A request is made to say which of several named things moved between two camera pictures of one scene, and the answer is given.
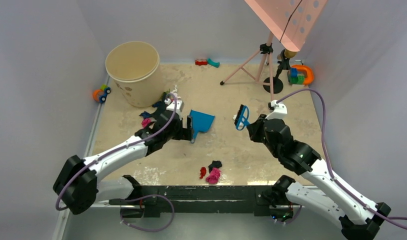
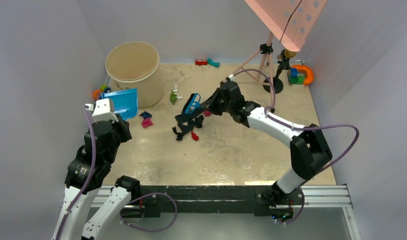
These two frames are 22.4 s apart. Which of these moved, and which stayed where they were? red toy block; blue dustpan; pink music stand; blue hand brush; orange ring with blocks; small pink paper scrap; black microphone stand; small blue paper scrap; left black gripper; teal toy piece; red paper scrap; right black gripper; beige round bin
Moved: left black gripper; blue dustpan; right black gripper; blue hand brush; red paper scrap
Stayed: black microphone stand; small blue paper scrap; beige round bin; pink music stand; orange ring with blocks; small pink paper scrap; teal toy piece; red toy block
